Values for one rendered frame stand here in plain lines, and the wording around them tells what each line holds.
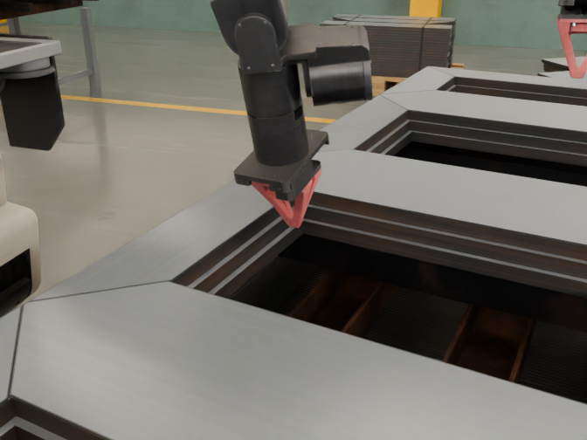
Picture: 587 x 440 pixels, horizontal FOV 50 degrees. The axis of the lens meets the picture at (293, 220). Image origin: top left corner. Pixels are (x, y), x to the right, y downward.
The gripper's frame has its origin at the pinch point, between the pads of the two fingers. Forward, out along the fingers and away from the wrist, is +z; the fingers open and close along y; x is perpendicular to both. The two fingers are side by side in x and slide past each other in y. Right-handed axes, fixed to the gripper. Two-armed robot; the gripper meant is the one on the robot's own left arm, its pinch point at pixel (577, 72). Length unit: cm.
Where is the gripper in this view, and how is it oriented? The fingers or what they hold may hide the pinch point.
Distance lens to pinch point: 94.7
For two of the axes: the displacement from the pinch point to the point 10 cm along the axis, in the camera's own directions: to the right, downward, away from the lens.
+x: -8.8, -1.7, 4.5
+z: -0.8, 9.7, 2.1
